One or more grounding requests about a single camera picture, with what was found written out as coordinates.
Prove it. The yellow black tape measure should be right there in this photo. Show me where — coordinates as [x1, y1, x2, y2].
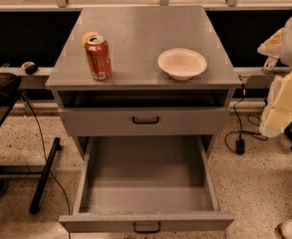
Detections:
[21, 62, 38, 75]

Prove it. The clear plastic bottle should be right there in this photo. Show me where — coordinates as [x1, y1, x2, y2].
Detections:
[262, 56, 278, 74]

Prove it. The black power adapter cable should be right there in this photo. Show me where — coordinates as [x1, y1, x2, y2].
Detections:
[224, 83, 269, 155]

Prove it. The grey metal drawer cabinet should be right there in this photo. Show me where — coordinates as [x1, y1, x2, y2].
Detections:
[46, 6, 240, 154]

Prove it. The closed grey upper drawer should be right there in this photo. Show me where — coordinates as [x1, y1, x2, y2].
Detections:
[59, 108, 229, 136]

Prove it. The orange-red soda can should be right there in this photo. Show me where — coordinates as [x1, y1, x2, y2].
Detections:
[85, 35, 112, 81]

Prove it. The orange fruit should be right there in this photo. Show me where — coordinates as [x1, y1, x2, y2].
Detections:
[82, 32, 99, 47]

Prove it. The black floor cable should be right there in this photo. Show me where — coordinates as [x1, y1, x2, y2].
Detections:
[20, 92, 72, 216]

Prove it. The black bag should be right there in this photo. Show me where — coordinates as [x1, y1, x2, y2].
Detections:
[0, 73, 21, 106]

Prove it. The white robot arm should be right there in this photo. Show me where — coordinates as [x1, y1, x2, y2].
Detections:
[257, 16, 292, 137]

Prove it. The black side table frame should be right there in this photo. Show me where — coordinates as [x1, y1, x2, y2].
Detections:
[0, 92, 62, 214]

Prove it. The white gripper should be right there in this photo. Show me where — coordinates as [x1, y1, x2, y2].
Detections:
[257, 29, 292, 137]

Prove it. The white paper bowl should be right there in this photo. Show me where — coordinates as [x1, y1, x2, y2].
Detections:
[157, 48, 207, 81]

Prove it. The open grey lower drawer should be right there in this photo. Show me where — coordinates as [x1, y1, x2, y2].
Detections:
[59, 135, 234, 234]

